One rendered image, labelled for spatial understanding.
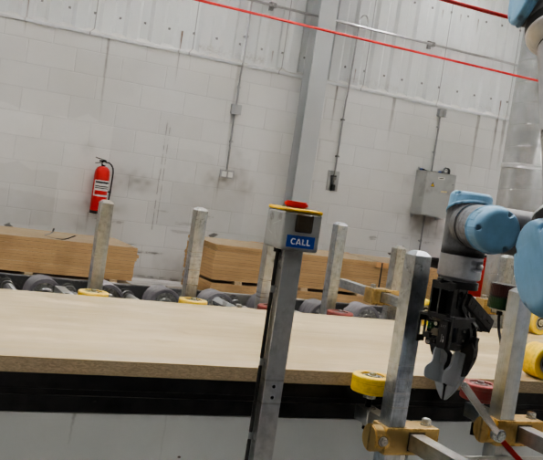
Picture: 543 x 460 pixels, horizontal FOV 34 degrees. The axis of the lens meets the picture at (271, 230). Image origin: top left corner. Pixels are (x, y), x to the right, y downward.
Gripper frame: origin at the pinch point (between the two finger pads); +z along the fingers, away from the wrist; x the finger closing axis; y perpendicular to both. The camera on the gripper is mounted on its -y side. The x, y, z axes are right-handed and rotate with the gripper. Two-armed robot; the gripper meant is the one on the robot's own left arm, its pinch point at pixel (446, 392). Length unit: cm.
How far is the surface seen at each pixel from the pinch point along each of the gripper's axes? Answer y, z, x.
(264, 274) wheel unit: -54, -5, -103
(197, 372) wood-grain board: 25.2, 5.1, -37.9
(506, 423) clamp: -20.4, 7.2, 1.5
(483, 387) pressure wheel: -26.7, 3.1, -8.4
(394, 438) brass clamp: 3.3, 10.3, -7.1
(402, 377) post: 2.8, -0.7, -7.8
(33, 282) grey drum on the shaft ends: -11, 10, -160
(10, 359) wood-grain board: 57, 4, -50
